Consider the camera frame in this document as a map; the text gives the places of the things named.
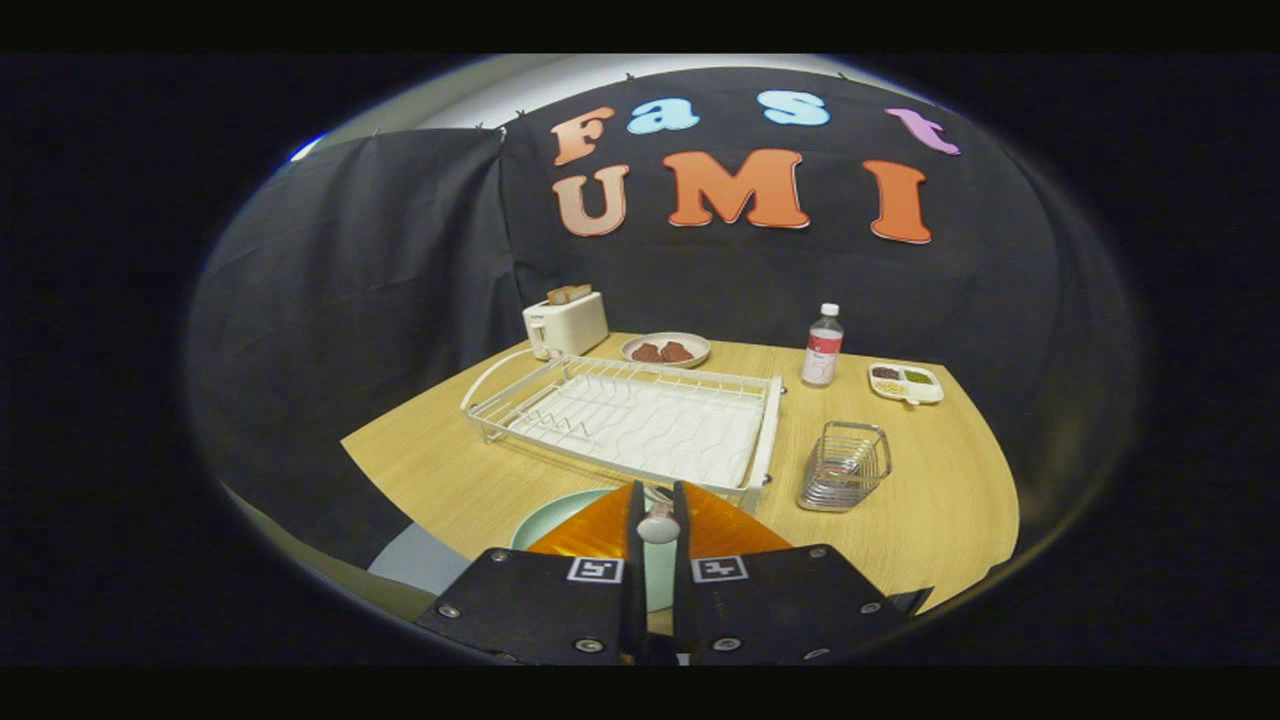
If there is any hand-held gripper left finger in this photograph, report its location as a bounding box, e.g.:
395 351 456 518
415 480 649 666

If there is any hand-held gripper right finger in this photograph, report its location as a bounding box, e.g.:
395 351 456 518
672 480 911 666

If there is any white spoon with striped handle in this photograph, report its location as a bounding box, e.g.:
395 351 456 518
636 500 682 546

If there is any pale green plate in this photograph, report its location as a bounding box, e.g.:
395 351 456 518
510 487 681 613

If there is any white wire dish rack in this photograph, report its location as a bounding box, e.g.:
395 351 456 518
460 348 784 513

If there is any silver wire basket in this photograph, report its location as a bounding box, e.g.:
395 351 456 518
797 421 893 513

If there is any beige oval plate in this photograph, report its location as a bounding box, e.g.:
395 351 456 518
620 331 712 369

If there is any white toaster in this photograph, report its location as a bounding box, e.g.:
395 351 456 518
522 290 609 361

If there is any clear bottle with red label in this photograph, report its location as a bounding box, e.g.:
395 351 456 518
801 303 845 388

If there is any white divided condiment tray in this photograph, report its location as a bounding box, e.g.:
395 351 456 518
868 362 945 406

